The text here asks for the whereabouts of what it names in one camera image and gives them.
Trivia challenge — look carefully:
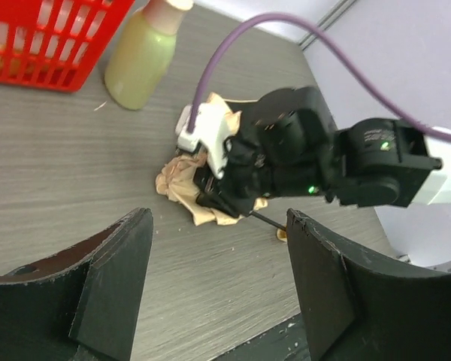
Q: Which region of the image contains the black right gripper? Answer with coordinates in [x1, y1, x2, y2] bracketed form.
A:
[194, 138, 271, 217]

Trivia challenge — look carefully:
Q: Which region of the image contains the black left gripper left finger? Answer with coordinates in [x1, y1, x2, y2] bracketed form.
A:
[0, 208, 153, 360]

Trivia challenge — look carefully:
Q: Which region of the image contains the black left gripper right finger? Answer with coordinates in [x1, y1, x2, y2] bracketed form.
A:
[286, 209, 451, 360]

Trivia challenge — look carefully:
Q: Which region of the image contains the cream folding umbrella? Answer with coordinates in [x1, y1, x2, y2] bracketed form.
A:
[156, 92, 289, 242]

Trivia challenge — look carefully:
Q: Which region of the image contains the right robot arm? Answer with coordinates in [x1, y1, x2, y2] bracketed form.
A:
[194, 86, 451, 217]

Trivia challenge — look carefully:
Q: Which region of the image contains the clear plastic bottle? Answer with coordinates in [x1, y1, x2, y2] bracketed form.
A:
[104, 0, 194, 111]

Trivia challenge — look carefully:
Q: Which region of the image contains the red plastic shopping basket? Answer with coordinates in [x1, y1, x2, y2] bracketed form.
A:
[0, 0, 133, 93]

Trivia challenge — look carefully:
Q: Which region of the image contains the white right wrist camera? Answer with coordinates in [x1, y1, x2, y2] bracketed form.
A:
[175, 103, 233, 179]

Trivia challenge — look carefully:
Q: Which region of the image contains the right wall corner profile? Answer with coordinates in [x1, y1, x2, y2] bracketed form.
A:
[298, 0, 357, 50]

